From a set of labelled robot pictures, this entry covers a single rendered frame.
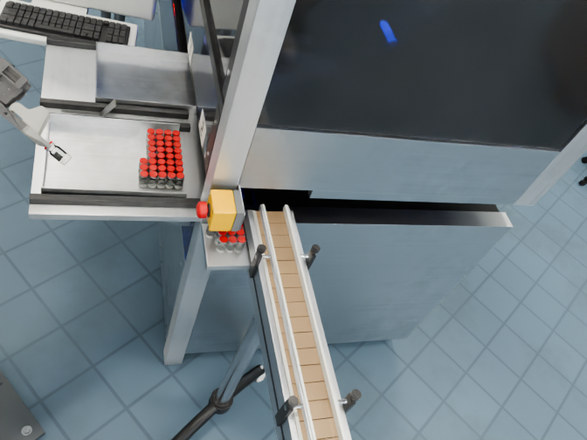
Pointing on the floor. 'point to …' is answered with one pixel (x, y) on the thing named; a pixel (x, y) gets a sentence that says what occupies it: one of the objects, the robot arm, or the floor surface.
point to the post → (230, 149)
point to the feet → (218, 404)
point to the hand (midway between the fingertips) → (42, 145)
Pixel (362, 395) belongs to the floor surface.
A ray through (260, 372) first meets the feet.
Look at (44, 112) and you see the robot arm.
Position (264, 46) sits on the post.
